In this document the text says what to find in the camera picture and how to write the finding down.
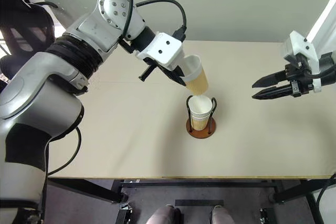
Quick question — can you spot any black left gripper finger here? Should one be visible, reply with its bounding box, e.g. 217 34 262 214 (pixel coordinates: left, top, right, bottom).
176 50 188 78
156 63 188 87

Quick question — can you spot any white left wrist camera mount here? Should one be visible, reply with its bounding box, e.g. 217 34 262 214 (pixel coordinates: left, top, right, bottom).
135 32 184 71

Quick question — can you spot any dark grey rounded shape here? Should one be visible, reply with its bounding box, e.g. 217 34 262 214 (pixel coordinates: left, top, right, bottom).
211 205 236 224
149 205 175 224

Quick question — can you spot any black metal table frame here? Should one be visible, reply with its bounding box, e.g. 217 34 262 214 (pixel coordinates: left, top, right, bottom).
47 178 336 224

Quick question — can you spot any black right upper arm cable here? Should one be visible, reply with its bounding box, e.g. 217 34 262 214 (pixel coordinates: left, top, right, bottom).
316 173 336 221

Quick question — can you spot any brown wire cup holder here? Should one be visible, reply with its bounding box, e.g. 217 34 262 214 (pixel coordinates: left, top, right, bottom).
185 97 218 139

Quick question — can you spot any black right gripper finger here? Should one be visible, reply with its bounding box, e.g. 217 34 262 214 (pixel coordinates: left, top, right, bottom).
251 83 293 101
251 69 288 89

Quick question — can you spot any black flat bar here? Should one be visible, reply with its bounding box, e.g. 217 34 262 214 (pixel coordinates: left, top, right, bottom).
175 199 224 207

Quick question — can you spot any yellow ribbed paper cup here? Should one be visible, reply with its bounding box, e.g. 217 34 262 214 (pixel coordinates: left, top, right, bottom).
182 55 209 96
190 114 212 131
188 95 213 119

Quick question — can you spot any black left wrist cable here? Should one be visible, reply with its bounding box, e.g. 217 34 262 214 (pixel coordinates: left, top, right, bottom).
109 0 188 51

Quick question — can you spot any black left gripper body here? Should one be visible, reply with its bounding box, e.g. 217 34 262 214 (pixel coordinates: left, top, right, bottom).
138 58 159 82

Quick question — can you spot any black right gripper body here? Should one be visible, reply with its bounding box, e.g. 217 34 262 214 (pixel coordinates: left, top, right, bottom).
284 54 315 98

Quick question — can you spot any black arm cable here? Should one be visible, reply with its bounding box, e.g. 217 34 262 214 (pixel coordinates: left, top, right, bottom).
39 126 82 224
316 173 336 221

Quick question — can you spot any black office chair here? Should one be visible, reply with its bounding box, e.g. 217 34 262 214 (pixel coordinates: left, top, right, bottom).
0 0 58 80

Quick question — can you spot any black left upper arm cable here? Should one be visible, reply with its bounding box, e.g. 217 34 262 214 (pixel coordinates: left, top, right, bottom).
39 126 82 224

